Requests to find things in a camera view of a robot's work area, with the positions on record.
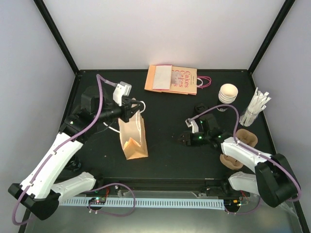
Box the orange paper bag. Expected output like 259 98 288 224
103 101 148 160

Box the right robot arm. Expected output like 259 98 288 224
178 114 301 207

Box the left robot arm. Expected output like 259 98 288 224
8 82 141 220

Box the stack of black lids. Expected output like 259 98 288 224
193 103 208 116

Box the orange flat bag stack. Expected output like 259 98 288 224
144 65 173 92

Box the brown pulp cup carrier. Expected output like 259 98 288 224
220 154 243 170

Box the Cakes printed paper bag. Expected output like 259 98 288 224
160 66 212 95

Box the stack of paper cups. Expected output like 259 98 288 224
217 83 238 105

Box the jar of white stirrers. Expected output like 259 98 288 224
239 88 271 127

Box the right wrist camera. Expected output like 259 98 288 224
185 118 199 133

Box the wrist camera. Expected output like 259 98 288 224
185 118 199 133
113 82 132 106

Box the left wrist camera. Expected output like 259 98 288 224
113 82 132 106

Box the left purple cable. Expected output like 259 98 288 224
12 74 136 225

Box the purple cable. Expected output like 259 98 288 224
189 104 303 216
12 74 136 225

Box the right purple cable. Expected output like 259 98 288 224
189 104 303 216

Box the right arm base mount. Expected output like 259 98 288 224
200 179 242 198

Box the light blue cable duct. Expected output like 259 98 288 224
60 197 225 210

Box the black frame post left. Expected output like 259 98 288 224
34 0 79 75

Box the black frame post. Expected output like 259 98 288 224
34 0 79 75
248 0 295 74

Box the black frame post right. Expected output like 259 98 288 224
248 0 295 74

